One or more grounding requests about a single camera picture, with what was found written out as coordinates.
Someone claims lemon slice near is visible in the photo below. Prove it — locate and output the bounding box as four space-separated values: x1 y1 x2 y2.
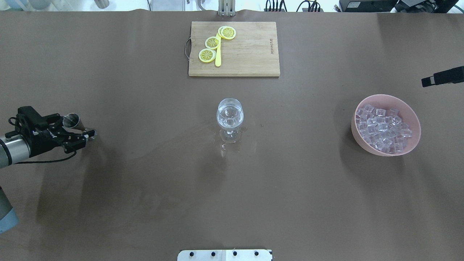
198 48 216 63

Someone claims lemon slice far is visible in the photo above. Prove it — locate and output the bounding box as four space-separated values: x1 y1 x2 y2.
217 25 236 40

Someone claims bamboo cutting board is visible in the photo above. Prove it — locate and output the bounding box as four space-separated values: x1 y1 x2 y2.
188 21 281 77

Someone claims lemon slice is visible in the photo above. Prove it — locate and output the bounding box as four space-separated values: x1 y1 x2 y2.
217 25 236 40
204 36 221 50
198 48 216 63

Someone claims steel cocktail jigger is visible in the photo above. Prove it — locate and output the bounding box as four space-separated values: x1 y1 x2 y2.
62 113 86 132

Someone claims black usb hub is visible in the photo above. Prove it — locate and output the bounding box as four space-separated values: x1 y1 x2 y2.
264 0 288 12
296 0 323 13

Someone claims white pedestal column base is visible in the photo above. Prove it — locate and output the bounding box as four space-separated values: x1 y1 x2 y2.
177 249 273 261

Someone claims clear wine glass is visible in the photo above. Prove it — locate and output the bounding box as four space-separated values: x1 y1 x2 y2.
216 98 244 144

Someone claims lemon slice middle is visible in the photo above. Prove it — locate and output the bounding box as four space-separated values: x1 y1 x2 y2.
204 36 221 50

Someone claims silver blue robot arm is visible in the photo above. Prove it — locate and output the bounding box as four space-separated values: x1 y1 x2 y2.
0 106 97 167

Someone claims yellow plastic stick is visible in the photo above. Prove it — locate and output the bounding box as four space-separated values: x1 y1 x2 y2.
214 33 222 67

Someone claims pink bowl of ice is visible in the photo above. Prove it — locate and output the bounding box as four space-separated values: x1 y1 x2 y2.
351 94 421 157

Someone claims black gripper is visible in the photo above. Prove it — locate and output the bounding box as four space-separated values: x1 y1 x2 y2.
9 106 96 157

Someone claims aluminium frame post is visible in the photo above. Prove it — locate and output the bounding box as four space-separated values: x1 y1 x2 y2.
218 0 236 17

